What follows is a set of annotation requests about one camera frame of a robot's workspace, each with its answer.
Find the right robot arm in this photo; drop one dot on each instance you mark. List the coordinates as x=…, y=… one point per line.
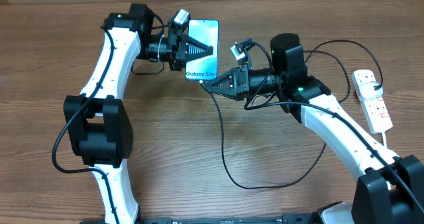
x=389, y=188

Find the white power strip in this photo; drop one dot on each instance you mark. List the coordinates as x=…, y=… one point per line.
x=375, y=110

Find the white charger plug adapter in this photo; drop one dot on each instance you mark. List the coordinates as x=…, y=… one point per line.
x=369, y=90

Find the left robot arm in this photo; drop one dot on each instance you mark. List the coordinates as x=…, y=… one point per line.
x=97, y=123

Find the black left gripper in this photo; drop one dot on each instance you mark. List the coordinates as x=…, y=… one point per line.
x=180, y=44

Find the blue Galaxy smartphone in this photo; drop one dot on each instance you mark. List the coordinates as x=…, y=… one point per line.
x=207, y=32

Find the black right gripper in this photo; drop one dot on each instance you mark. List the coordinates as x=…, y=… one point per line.
x=240, y=83

